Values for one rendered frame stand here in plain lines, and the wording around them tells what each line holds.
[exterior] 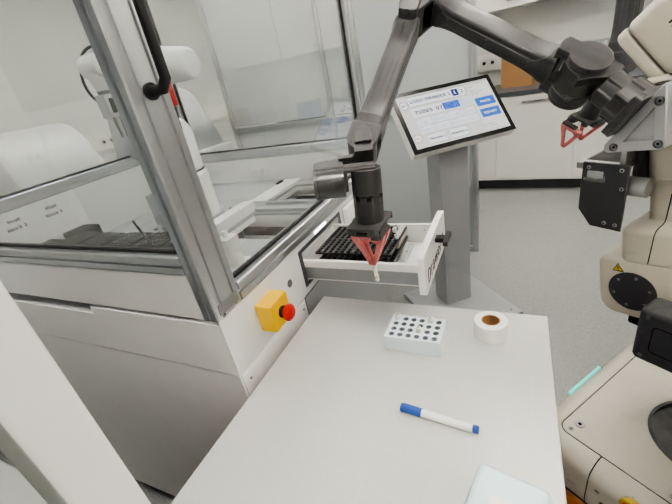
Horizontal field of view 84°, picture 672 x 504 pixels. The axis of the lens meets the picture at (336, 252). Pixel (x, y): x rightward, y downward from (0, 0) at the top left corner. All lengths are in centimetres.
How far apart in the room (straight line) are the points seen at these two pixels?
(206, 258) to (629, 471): 119
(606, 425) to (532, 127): 287
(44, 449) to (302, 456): 47
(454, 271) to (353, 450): 155
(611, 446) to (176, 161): 132
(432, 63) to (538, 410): 217
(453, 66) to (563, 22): 205
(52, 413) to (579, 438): 129
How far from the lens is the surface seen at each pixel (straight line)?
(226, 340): 81
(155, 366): 108
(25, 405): 34
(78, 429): 36
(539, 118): 385
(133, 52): 70
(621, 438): 143
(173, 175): 70
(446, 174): 191
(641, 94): 87
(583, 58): 91
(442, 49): 259
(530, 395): 81
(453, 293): 222
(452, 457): 71
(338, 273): 100
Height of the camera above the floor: 135
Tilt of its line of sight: 26 degrees down
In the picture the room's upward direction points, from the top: 11 degrees counter-clockwise
